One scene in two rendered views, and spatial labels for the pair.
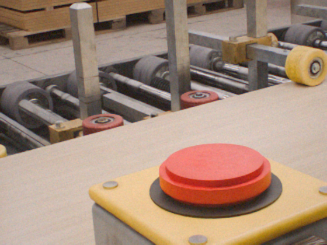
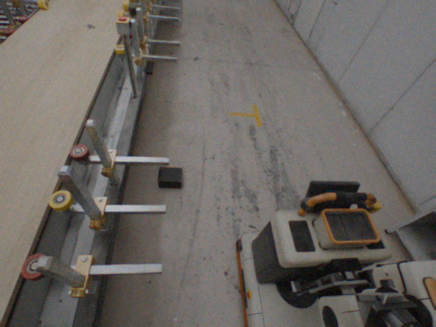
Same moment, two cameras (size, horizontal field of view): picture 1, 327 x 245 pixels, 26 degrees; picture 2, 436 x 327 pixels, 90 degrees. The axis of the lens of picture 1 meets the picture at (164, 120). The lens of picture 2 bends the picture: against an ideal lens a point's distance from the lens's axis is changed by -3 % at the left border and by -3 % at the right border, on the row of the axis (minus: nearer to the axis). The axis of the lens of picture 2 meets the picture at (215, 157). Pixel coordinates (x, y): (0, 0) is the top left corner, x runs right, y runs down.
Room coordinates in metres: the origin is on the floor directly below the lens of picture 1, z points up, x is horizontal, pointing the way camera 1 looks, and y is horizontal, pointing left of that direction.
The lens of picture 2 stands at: (-0.81, 0.99, 1.77)
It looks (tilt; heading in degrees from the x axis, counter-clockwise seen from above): 51 degrees down; 289
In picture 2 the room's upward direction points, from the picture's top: 12 degrees clockwise
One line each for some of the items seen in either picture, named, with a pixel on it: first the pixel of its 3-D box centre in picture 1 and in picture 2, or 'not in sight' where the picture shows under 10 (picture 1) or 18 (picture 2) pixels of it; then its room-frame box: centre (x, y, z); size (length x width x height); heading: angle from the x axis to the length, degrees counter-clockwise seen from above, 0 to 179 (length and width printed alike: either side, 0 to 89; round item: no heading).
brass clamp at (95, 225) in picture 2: not in sight; (99, 213); (-0.28, 0.80, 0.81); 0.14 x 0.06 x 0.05; 122
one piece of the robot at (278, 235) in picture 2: not in sight; (315, 252); (-1.27, 0.35, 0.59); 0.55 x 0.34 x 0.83; 31
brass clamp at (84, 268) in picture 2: not in sight; (82, 276); (-0.41, 1.02, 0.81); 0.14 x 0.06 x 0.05; 122
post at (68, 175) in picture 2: not in sight; (88, 204); (-0.29, 0.82, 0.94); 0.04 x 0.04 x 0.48; 32
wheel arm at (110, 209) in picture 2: not in sight; (116, 209); (-0.33, 0.75, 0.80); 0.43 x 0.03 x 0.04; 32
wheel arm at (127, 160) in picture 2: not in sight; (124, 160); (-0.20, 0.54, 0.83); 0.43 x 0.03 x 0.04; 32
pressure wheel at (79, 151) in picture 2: not in sight; (82, 157); (-0.03, 0.65, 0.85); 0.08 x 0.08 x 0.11
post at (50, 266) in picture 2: not in sight; (75, 279); (-0.42, 1.04, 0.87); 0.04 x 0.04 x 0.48; 32
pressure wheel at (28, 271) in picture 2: not in sight; (42, 268); (-0.29, 1.07, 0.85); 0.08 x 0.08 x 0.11
